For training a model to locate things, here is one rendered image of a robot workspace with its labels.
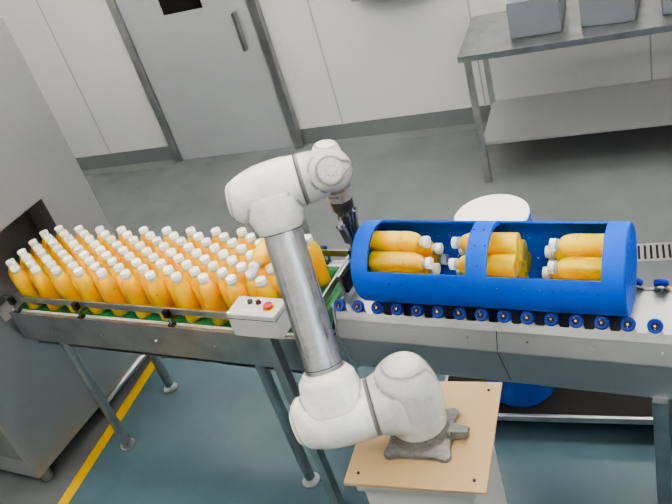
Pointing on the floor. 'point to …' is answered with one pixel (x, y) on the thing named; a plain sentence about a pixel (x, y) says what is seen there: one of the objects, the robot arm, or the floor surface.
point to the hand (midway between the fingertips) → (355, 247)
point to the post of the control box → (290, 405)
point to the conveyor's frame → (52, 332)
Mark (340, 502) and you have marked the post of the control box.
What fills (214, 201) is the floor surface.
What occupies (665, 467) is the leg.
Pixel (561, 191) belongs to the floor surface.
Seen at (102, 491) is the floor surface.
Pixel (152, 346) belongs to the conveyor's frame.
